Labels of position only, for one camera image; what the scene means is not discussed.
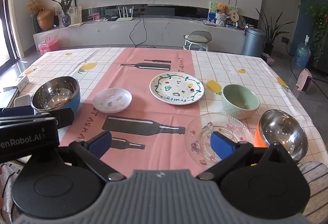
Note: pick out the pink slippers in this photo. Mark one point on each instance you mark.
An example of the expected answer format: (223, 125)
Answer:
(269, 58)

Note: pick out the white hand-painted plate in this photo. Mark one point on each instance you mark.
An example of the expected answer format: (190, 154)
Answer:
(176, 88)

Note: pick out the small white sticker plate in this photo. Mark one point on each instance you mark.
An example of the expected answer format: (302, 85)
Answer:
(112, 100)

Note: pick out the white picture cards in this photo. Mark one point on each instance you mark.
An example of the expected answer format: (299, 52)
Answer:
(75, 15)

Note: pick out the green plant in blue vase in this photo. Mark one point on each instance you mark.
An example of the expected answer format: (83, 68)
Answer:
(66, 6)

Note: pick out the pink space heater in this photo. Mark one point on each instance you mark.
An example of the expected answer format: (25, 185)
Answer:
(305, 81)

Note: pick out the dried yellow flower bunch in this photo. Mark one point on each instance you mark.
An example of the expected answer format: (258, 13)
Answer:
(34, 5)

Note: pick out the grey-blue trash can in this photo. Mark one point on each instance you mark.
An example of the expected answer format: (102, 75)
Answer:
(253, 42)

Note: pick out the teddy bear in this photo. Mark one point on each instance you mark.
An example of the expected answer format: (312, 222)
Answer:
(221, 12)

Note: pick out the potted snake plant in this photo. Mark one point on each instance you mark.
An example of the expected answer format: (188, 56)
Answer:
(271, 34)

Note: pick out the leafy climbing plant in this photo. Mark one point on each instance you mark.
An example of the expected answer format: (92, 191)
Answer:
(319, 26)

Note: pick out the striped shirt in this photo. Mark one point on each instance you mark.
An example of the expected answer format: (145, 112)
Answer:
(315, 188)

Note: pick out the glass sliding door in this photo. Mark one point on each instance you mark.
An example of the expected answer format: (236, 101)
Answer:
(6, 8)

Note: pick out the grey marble media console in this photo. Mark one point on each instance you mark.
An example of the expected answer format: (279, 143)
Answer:
(166, 31)

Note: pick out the blue water jug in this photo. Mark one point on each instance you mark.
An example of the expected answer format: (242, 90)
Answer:
(302, 55)

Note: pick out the white stool with cushion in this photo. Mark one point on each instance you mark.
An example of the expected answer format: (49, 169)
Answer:
(196, 39)

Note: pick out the clear glass plate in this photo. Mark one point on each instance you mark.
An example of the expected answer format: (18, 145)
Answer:
(199, 134)

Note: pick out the white flat box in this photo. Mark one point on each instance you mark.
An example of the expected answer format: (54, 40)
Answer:
(21, 83)

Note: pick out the white router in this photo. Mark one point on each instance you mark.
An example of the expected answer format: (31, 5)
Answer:
(124, 15)

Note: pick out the green ceramic bowl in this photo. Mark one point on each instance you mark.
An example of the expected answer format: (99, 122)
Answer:
(240, 102)

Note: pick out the steel bowl orange outside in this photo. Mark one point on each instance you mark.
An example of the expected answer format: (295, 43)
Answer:
(281, 131)

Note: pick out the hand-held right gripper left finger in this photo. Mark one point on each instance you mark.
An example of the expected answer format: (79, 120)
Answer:
(101, 143)

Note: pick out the steel bowl blue outside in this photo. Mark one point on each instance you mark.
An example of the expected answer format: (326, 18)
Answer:
(55, 96)

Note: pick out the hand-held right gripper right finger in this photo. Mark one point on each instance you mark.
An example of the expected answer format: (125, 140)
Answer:
(221, 145)

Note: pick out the pink storage box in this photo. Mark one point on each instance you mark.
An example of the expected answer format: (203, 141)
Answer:
(47, 46)

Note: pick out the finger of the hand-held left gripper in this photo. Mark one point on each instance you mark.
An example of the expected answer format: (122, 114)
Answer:
(61, 117)
(15, 112)

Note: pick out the golden round vase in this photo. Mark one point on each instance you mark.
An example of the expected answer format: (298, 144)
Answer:
(45, 20)

